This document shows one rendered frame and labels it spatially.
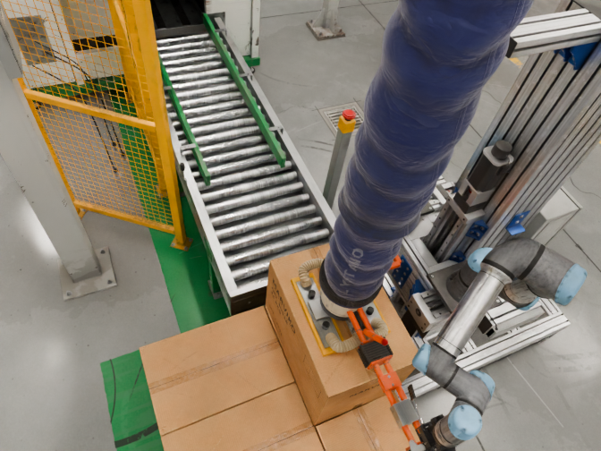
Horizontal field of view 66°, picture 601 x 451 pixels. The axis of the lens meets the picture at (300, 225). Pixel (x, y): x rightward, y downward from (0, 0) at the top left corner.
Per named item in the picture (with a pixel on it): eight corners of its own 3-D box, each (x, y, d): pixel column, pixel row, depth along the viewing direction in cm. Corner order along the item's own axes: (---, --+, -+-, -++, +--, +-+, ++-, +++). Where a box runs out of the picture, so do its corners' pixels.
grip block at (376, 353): (355, 348, 165) (359, 342, 160) (379, 340, 168) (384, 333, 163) (366, 370, 161) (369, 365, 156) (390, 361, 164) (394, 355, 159)
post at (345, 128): (314, 226, 326) (339, 115, 246) (322, 224, 328) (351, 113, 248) (317, 234, 323) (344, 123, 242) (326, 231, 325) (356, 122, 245)
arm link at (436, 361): (508, 217, 129) (410, 366, 126) (545, 239, 126) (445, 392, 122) (499, 226, 140) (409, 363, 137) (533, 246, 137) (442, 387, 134)
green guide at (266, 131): (203, 23, 361) (202, 12, 353) (216, 21, 364) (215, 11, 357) (281, 168, 279) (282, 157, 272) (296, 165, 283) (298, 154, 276)
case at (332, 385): (265, 302, 226) (269, 259, 194) (338, 279, 238) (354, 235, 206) (313, 425, 196) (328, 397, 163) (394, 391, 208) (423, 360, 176)
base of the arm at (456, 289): (469, 268, 192) (478, 254, 184) (491, 298, 185) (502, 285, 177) (439, 278, 188) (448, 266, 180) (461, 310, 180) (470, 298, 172)
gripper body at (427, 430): (434, 421, 142) (448, 411, 132) (449, 450, 138) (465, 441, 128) (412, 430, 140) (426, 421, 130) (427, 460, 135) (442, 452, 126)
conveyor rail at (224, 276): (131, 51, 355) (127, 28, 339) (139, 50, 356) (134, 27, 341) (228, 310, 237) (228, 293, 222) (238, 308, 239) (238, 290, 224)
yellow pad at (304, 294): (290, 280, 190) (291, 275, 186) (312, 274, 193) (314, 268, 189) (322, 357, 172) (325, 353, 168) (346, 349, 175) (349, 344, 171)
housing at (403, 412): (388, 408, 154) (392, 404, 150) (405, 401, 156) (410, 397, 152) (398, 429, 150) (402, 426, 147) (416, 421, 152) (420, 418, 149)
